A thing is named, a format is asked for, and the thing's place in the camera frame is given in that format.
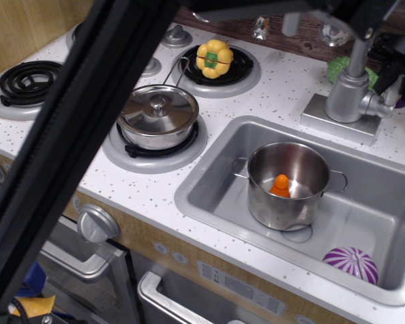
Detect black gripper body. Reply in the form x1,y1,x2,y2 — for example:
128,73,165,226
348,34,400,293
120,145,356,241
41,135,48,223
369,32,405,74

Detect silver toy faucet with lever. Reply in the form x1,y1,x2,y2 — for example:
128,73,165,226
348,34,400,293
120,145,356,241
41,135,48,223
300,18,405,146

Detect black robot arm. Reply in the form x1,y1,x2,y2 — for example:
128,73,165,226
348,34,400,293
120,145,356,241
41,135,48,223
0,1,396,320

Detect purple toy eggplant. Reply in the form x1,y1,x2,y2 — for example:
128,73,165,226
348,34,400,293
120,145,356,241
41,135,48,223
395,97,405,109

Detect green toy lettuce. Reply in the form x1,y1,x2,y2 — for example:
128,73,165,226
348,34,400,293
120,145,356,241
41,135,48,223
326,56,379,92

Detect hanging silver ladle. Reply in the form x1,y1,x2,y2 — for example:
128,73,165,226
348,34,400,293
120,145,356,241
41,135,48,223
319,23,350,47

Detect tall steel pot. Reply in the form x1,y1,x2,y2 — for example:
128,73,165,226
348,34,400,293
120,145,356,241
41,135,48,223
237,142,334,231

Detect back right stove burner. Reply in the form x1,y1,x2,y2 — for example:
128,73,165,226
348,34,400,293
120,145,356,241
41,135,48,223
171,45,261,99

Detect orange toy carrot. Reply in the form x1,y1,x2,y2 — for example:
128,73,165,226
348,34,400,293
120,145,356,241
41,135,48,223
270,174,290,198

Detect purple striped toy onion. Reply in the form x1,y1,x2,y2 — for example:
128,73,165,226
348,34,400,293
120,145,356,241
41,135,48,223
323,247,379,285

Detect yellow toy bell pepper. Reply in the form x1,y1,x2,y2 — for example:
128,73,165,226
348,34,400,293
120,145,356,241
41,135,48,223
196,39,234,80

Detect hanging slotted spoon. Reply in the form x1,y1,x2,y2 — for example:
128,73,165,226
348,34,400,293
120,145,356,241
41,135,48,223
192,12,210,23

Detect silver stove knob back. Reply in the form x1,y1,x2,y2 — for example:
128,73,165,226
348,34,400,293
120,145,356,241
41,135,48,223
161,24,192,49

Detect silver stove knob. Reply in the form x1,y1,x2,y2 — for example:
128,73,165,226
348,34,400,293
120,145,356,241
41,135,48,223
141,57,161,78
161,24,192,49

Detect steel pot with lid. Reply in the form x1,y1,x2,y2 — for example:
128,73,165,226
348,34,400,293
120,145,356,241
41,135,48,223
117,56,200,151

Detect silver stove knob middle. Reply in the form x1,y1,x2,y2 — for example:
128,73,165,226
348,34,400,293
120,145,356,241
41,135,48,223
141,57,161,78

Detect front right stove burner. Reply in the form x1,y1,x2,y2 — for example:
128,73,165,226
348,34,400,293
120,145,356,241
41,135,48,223
102,117,208,174

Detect silver oven dial knob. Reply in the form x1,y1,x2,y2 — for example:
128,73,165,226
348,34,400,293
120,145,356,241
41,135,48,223
77,203,120,244

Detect front left stove burner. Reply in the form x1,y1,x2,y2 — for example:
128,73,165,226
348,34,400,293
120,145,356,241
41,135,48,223
0,60,62,121

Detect yellow cloth piece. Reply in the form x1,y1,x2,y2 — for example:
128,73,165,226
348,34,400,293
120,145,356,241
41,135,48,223
8,295,56,319

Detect silver dishwasher door handle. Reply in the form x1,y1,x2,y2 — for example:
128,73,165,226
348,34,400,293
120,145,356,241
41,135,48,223
137,271,211,324

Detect silver oven door handle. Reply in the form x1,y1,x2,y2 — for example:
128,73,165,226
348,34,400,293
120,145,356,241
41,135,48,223
40,240,124,284

